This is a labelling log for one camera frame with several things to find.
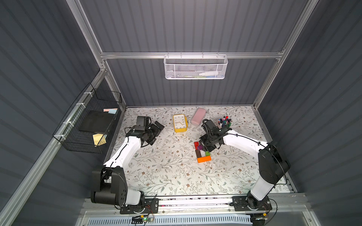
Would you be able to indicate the small green circuit board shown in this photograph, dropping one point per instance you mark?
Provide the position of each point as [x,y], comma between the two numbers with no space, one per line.
[141,220]

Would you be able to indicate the black notebook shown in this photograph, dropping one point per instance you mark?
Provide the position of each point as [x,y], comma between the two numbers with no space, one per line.
[96,122]

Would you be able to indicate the black wire wall basket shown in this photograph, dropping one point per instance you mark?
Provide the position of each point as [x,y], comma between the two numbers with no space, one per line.
[93,99]

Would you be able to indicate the floral table mat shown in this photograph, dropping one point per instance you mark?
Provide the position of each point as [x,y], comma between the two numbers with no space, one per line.
[170,166]

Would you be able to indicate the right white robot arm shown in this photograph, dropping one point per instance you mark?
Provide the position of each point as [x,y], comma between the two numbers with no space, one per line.
[271,165]

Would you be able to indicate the white marker in basket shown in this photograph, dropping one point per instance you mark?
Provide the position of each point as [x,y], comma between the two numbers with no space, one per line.
[209,74]

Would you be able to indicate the red building block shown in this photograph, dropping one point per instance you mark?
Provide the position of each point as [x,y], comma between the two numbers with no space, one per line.
[196,145]

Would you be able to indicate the white wire mesh basket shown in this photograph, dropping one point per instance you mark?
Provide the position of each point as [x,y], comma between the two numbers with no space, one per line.
[188,67]

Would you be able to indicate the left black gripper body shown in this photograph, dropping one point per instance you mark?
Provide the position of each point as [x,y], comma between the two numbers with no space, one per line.
[152,132]

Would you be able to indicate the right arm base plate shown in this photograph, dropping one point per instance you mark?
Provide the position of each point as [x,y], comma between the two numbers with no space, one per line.
[250,204]

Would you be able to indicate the yellow sticky notes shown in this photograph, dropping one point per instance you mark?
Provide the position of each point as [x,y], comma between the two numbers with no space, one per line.
[99,139]

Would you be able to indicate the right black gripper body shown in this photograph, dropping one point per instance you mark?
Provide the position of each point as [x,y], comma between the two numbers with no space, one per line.
[207,138]

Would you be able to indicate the pink pencil case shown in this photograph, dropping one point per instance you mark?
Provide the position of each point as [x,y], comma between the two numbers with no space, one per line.
[198,117]

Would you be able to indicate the pink pen cup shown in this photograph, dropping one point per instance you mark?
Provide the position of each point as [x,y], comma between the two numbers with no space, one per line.
[226,121]

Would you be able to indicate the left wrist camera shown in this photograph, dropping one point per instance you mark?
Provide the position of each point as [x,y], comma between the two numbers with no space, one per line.
[142,123]

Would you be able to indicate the orange building block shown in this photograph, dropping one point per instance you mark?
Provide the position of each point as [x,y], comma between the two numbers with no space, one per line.
[204,159]

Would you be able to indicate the brown building block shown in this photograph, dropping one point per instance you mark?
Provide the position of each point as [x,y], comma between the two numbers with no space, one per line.
[198,153]

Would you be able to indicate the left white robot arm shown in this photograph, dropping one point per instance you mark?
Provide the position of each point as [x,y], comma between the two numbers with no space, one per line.
[108,182]

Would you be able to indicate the pastel sticky notes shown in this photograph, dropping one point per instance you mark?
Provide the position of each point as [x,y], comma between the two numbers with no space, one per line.
[111,110]

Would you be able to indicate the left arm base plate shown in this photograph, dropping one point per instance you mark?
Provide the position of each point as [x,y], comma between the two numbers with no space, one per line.
[146,206]

